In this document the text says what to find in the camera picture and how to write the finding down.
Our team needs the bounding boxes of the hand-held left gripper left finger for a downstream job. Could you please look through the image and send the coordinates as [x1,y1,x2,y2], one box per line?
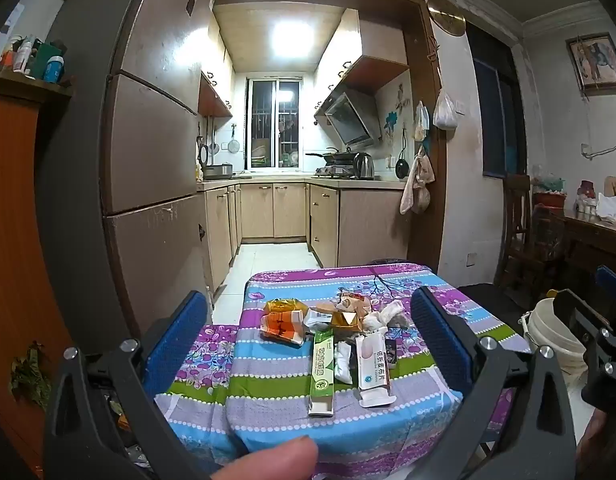
[42,290,211,480]

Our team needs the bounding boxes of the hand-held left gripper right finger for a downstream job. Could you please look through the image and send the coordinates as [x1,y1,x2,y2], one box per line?
[410,287,579,480]

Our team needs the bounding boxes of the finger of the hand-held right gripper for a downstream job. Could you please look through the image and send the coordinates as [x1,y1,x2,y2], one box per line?
[553,288,615,343]
[594,265,616,307]

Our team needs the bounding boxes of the white plastic bucket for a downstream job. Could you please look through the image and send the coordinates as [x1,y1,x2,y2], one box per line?
[519,297,597,377]

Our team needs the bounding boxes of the white plastic wrapper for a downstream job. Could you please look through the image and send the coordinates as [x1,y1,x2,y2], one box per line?
[334,342,357,385]

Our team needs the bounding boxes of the silver white packaging bag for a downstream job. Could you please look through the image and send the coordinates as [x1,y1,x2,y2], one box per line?
[303,309,334,334]

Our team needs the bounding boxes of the dark wooden sideboard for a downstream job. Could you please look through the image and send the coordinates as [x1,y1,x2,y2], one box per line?
[547,207,616,312]

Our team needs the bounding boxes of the crumpled white tissue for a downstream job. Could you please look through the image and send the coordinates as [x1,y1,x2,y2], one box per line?
[367,301,409,334]

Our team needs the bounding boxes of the long white box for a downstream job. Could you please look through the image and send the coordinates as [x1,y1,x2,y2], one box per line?
[355,333,397,408]

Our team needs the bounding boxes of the white bag on sideboard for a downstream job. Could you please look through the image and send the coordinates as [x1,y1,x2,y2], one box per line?
[595,192,616,224]

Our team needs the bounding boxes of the dark wooden chair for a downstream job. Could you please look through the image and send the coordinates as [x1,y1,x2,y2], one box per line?
[502,174,565,307]

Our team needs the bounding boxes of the brown printed snack wrapper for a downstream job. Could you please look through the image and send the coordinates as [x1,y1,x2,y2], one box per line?
[308,292,377,334]

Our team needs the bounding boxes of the floral striped tablecloth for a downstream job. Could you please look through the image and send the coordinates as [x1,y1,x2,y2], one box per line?
[154,264,532,480]

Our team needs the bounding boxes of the orange packet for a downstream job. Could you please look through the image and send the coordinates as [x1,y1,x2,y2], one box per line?
[260,309,309,346]

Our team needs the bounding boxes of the red basket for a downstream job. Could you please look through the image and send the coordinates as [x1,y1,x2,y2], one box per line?
[532,175,567,209]

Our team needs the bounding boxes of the yellow foil wrapper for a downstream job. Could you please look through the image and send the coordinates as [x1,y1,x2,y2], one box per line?
[264,298,309,314]

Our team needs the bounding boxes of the long green box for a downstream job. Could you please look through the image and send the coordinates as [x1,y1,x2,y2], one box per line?
[307,329,337,417]

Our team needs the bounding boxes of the dried plant bundle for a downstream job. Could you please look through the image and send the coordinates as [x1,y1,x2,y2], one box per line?
[9,341,54,407]

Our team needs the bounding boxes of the beige kitchen base cabinets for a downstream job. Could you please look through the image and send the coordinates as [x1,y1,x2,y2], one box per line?
[197,179,407,307]

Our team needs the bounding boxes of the hanging black pan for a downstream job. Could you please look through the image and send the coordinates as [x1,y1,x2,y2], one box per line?
[395,127,410,180]

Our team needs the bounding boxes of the steel kettle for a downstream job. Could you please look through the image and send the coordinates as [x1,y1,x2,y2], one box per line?
[352,151,375,180]

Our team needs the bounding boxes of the grey refrigerator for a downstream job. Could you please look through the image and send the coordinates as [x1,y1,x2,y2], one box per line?
[32,0,216,361]

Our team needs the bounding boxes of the dark framed window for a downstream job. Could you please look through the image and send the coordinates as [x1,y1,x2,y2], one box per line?
[469,24,530,179]

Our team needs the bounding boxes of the wooden cabinet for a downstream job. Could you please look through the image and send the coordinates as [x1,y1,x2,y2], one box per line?
[0,72,73,480]

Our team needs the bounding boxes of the black wok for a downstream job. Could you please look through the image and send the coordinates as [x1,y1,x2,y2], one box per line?
[305,147,357,166]

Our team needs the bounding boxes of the hanging small plastic bag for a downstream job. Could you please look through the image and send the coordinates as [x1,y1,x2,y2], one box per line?
[412,100,431,142]

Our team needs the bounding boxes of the hanging white plastic bag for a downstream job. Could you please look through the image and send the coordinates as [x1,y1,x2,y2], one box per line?
[432,87,460,130]

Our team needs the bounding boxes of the kitchen window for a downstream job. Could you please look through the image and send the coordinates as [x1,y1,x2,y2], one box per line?
[244,76,305,169]

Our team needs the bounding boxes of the steel range hood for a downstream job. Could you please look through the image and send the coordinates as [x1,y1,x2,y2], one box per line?
[314,87,383,149]

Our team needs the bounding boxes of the green box on shelf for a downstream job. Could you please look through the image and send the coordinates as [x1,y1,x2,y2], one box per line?
[30,42,63,79]

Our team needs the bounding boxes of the white bottle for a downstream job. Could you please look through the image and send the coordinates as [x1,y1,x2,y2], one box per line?
[12,35,36,74]

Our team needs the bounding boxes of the ceiling light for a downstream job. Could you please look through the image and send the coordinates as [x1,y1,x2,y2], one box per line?
[269,19,319,59]

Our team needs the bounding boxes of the wall socket with cable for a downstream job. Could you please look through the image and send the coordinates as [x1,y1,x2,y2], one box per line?
[580,137,616,160]

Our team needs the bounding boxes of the framed wall picture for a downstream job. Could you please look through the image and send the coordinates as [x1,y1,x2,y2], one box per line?
[565,33,616,97]

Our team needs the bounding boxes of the floral wall sticker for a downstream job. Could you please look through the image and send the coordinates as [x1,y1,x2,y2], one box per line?
[382,82,414,147]

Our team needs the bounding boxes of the beige wall cabinet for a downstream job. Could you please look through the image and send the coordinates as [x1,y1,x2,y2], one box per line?
[314,9,411,95]
[198,71,235,119]

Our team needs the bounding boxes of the round gold wall clock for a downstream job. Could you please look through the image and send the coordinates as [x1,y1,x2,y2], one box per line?
[426,0,468,38]

